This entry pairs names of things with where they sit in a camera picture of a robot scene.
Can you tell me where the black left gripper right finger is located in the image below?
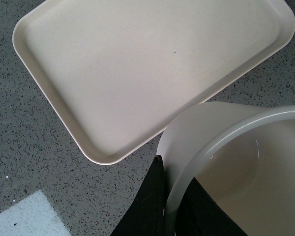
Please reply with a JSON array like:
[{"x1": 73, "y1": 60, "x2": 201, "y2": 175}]
[{"x1": 175, "y1": 178, "x2": 247, "y2": 236}]

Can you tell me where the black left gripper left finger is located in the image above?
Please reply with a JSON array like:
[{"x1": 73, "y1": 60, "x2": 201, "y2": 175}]
[{"x1": 111, "y1": 155, "x2": 165, "y2": 236}]

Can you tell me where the white smiley mug black handle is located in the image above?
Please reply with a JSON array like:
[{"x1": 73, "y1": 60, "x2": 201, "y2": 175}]
[{"x1": 157, "y1": 102, "x2": 295, "y2": 236}]

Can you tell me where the cream rectangular plastic tray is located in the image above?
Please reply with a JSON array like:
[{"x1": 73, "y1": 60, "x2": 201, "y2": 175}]
[{"x1": 12, "y1": 0, "x2": 295, "y2": 165}]

